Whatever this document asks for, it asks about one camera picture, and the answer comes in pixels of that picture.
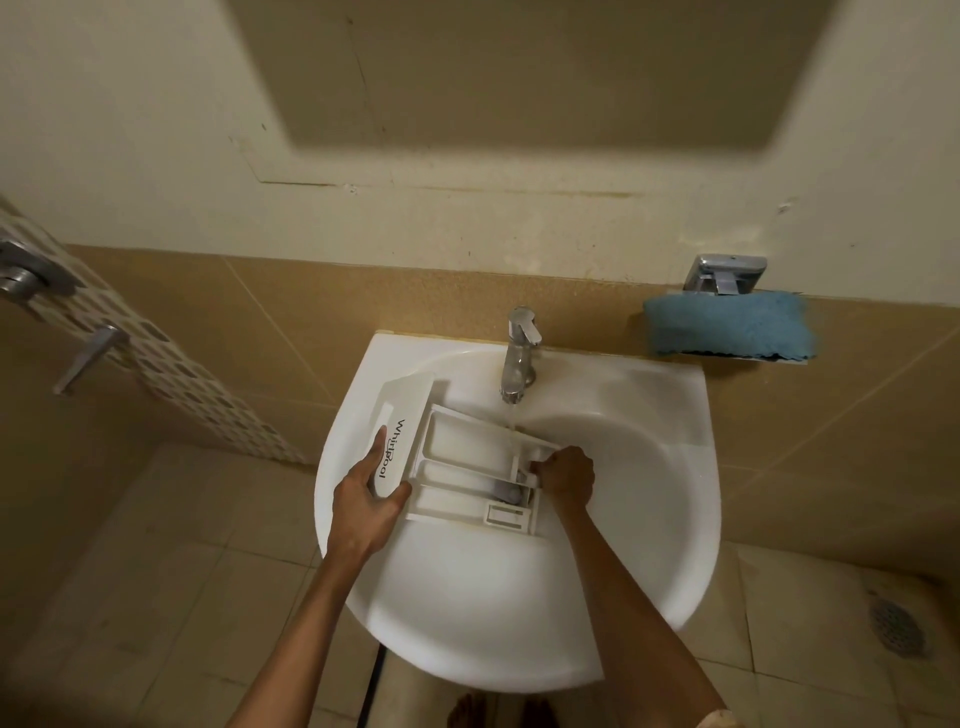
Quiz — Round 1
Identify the person's right hand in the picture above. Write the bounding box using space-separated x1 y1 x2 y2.
530 445 597 519

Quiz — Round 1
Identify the person's left hand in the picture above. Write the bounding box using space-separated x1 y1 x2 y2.
325 425 414 561

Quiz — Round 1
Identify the white detergent drawer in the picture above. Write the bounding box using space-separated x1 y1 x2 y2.
365 374 568 538

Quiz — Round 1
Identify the person's right forearm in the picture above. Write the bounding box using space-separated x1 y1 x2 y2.
551 501 730 728

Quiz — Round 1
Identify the person's left forearm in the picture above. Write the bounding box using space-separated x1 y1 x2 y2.
223 541 385 728

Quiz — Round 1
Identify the chrome basin faucet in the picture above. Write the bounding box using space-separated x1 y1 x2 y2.
499 305 543 407

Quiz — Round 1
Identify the white wash basin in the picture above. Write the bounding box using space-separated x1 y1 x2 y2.
313 332 723 696

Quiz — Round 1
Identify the blue cloth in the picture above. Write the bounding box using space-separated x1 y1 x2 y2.
642 290 818 360

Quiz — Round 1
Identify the round metal floor drain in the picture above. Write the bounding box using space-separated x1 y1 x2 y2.
867 595 932 662

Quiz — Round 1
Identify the chrome shower valve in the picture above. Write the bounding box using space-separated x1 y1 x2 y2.
0 238 79 304

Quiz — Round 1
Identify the chrome wall holder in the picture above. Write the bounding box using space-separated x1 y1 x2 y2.
683 254 769 298

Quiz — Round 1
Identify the chrome lever handle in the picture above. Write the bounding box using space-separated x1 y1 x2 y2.
51 323 131 398

